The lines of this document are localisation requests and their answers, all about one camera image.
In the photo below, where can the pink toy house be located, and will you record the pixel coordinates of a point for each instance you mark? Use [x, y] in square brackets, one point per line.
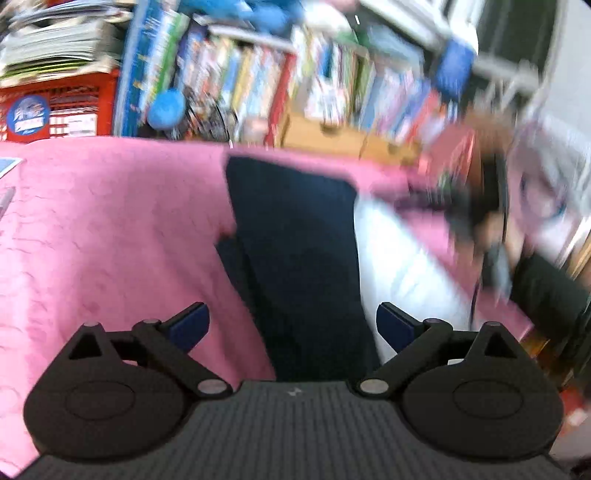
[450, 152]

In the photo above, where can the navy and white jacket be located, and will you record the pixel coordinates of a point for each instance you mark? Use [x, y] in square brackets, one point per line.
[300, 240]

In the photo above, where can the blue plush ball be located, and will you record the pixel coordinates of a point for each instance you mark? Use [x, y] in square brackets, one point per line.
[166, 110]

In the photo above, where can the red plastic crate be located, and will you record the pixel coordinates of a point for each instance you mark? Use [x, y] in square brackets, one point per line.
[69, 110]

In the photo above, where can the light blue paper card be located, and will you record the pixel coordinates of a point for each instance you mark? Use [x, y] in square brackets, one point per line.
[8, 166]

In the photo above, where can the row of colourful books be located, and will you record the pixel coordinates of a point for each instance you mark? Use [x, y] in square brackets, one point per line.
[258, 78]

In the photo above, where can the wooden drawer box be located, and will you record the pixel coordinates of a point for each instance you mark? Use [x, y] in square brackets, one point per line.
[332, 138]

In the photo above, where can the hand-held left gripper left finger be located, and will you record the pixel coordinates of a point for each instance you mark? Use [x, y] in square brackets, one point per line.
[190, 330]

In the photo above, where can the stack of magazines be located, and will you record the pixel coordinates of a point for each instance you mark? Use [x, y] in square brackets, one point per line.
[55, 41]

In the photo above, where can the blue plush toy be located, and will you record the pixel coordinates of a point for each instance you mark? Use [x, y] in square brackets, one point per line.
[258, 11]

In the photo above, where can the white printed box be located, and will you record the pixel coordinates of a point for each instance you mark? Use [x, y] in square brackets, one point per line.
[549, 194]

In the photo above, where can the white window frame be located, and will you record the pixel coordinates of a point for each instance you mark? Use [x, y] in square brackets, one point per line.
[498, 41]

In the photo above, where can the pink blanket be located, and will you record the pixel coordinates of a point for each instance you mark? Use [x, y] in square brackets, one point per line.
[106, 230]

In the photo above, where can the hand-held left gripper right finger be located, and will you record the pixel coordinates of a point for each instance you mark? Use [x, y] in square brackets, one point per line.
[395, 327]

